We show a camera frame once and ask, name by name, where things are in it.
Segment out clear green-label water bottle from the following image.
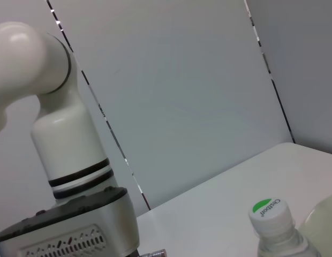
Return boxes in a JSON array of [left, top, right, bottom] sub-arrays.
[[248, 198, 323, 257]]

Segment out green glass fruit plate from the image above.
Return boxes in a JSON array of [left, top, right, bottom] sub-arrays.
[[296, 194, 332, 257]]

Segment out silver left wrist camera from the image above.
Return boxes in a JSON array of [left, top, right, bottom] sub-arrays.
[[0, 186, 141, 257]]

